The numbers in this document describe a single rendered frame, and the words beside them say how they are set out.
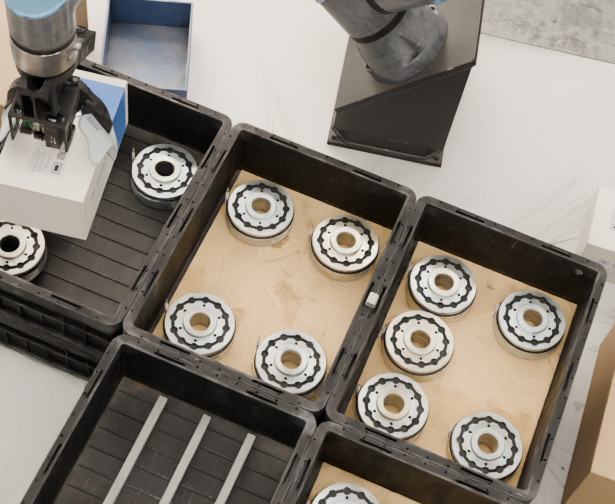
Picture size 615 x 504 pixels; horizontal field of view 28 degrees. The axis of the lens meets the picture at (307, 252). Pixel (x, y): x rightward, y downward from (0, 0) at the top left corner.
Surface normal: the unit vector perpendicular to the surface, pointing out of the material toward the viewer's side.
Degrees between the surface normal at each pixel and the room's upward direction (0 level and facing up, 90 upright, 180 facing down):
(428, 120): 90
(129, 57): 0
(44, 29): 91
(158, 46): 0
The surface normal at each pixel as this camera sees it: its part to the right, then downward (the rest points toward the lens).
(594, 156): 0.11, -0.51
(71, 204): -0.20, 0.83
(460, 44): -0.60, -0.51
